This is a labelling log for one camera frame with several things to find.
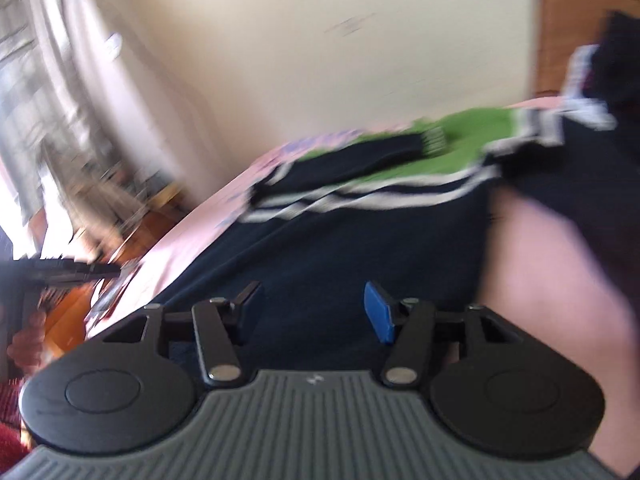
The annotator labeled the small wall sticker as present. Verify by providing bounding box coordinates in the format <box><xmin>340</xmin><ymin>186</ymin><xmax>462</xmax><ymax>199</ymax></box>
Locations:
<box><xmin>326</xmin><ymin>13</ymin><xmax>375</xmax><ymax>37</ymax></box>

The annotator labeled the green white navy striped sweater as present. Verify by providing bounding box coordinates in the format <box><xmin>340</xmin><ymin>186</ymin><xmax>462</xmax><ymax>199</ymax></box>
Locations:
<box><xmin>150</xmin><ymin>106</ymin><xmax>640</xmax><ymax>371</ymax></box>

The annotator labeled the grey curtain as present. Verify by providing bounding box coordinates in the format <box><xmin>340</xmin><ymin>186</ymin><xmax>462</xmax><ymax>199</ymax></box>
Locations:
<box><xmin>1</xmin><ymin>0</ymin><xmax>138</xmax><ymax>230</ymax></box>

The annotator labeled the pink floral bed sheet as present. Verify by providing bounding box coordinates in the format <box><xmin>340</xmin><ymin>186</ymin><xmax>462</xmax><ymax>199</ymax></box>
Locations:
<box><xmin>84</xmin><ymin>96</ymin><xmax>640</xmax><ymax>478</ymax></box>

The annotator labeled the wooden side table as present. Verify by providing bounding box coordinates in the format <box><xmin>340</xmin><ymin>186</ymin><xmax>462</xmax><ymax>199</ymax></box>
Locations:
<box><xmin>39</xmin><ymin>206</ymin><xmax>184</xmax><ymax>358</ymax></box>

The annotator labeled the white patterned garment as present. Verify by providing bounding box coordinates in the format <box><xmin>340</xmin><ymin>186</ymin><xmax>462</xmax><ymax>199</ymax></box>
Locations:
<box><xmin>561</xmin><ymin>44</ymin><xmax>617</xmax><ymax>131</ymax></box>

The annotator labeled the black folded garment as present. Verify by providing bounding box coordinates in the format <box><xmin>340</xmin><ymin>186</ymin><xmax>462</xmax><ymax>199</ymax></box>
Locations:
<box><xmin>589</xmin><ymin>11</ymin><xmax>639</xmax><ymax>122</ymax></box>

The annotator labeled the person's left hand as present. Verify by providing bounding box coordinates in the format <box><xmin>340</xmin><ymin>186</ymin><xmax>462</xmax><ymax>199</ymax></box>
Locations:
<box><xmin>6</xmin><ymin>311</ymin><xmax>47</xmax><ymax>376</ymax></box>

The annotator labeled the brown perforated headboard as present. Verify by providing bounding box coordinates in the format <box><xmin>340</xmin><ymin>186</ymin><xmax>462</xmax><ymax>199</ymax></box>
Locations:
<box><xmin>530</xmin><ymin>0</ymin><xmax>639</xmax><ymax>98</ymax></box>

